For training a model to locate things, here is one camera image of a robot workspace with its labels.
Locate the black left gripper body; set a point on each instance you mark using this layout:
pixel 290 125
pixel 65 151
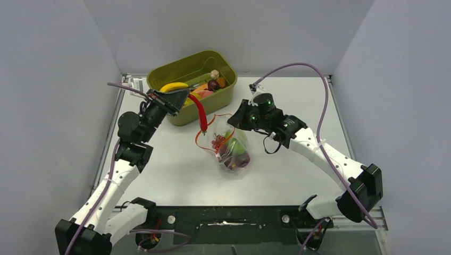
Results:
pixel 158 101

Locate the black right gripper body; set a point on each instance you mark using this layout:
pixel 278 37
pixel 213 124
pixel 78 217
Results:
pixel 244 121

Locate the clear zip top bag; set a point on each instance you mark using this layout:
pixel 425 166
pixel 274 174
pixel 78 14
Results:
pixel 217 125

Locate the red chili pepper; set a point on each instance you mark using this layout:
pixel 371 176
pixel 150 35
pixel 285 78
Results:
pixel 201 113

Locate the red grape bunch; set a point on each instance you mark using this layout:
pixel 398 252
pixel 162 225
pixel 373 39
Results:
pixel 217 142

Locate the green cabbage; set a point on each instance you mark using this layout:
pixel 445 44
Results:
pixel 236 142

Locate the purple red onion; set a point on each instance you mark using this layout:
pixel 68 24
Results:
pixel 242 160

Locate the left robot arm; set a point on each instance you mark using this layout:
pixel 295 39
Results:
pixel 92 229

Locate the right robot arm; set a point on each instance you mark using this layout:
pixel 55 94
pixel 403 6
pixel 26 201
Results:
pixel 361 185

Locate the green yellow mango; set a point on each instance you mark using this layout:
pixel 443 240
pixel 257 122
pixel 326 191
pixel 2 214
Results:
pixel 189 100

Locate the yellow banana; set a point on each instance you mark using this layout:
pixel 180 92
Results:
pixel 173 87

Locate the pink peach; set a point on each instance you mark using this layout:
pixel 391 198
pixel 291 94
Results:
pixel 205 93

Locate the orange carrot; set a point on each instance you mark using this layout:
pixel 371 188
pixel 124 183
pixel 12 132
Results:
pixel 201 88

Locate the green plastic bin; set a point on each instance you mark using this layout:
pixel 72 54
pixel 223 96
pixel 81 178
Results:
pixel 196 69

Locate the dark plum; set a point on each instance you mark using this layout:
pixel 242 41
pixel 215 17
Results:
pixel 213 85

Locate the small orange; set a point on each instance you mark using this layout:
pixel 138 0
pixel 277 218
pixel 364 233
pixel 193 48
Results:
pixel 221 82

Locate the white garlic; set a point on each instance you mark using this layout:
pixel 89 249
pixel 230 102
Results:
pixel 214 74

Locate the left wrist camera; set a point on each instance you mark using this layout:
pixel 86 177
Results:
pixel 136 83

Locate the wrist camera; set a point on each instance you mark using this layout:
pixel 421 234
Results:
pixel 256 89
pixel 136 83

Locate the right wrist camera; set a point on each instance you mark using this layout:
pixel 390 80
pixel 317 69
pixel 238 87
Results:
pixel 256 89

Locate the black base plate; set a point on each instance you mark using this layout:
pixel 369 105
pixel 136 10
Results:
pixel 286 225

